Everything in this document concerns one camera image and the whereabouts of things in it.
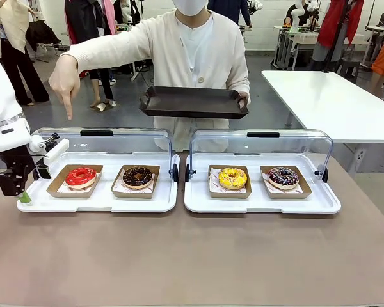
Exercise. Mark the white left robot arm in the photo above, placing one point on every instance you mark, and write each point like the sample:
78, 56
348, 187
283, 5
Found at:
0, 96

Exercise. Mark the bystander in dark blue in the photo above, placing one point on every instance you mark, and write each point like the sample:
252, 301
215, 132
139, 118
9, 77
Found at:
240, 9

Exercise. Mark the black tray hinge knob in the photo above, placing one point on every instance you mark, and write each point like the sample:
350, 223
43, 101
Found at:
175, 172
324, 175
187, 172

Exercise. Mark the red glazed donut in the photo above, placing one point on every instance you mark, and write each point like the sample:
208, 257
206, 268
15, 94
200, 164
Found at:
72, 179

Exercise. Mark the person torso cream cardigan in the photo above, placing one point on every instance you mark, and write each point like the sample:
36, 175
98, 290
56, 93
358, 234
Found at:
166, 57

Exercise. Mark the black chair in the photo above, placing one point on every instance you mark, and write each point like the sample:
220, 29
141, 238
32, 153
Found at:
43, 35

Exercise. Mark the person left hand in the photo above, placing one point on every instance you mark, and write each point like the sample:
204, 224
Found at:
244, 100

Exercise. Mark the chocolate glazed donut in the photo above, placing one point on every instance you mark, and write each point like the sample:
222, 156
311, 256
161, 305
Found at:
129, 182

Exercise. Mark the clear display lid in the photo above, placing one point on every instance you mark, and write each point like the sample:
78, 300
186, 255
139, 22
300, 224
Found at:
131, 144

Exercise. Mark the bystander in cream coat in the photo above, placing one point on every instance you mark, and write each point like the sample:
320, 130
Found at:
12, 19

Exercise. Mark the chocolate sprinkled donut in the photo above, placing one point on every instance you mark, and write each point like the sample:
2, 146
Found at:
276, 181

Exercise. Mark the white printed paper liner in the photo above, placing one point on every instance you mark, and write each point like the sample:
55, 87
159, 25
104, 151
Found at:
302, 191
215, 188
121, 191
62, 189

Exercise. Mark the clear acrylic bracket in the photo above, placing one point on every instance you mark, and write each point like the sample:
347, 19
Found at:
291, 147

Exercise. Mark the dark brown serving tray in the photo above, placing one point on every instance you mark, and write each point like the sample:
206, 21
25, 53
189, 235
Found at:
192, 102

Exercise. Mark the yellow sprinkled donut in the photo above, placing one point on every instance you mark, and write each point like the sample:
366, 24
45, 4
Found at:
225, 181

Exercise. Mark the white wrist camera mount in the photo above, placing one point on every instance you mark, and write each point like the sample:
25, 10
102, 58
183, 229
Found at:
56, 150

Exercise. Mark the person right forearm cream sleeve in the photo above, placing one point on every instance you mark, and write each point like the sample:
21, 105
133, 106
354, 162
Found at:
108, 48

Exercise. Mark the white display tray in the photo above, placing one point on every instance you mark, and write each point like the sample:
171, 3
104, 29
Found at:
102, 204
259, 204

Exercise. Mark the bystander in black and pink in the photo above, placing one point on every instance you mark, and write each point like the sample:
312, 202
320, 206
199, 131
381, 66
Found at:
83, 19

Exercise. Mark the person right hand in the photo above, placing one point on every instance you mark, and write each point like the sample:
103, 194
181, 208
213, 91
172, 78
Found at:
65, 80

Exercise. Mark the background grey desk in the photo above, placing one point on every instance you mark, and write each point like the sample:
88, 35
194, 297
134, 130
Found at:
307, 35

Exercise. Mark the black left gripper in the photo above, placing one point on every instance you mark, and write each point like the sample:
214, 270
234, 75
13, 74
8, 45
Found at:
14, 176

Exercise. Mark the brown cardboard donut box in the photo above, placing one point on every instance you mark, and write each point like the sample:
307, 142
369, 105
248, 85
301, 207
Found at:
248, 193
307, 194
52, 192
115, 193

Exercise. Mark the person left forearm cream sleeve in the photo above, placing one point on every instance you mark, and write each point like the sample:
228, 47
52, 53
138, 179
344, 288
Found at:
240, 73

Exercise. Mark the white side table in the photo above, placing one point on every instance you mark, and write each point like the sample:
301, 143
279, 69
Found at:
339, 102

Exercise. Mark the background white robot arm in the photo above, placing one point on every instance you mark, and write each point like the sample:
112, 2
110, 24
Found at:
299, 12

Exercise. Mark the white face mask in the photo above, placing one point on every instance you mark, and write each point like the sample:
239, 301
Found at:
192, 5

